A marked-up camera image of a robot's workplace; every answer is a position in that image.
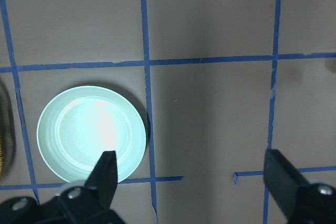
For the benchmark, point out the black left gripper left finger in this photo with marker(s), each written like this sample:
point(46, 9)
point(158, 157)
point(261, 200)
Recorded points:
point(96, 192)

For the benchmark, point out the pale green plate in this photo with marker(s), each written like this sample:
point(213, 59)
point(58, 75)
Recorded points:
point(81, 123)

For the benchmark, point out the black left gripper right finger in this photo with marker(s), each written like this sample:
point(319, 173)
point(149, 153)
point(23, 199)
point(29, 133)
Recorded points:
point(299, 199)

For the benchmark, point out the woven wicker basket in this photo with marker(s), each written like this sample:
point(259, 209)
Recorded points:
point(8, 139)

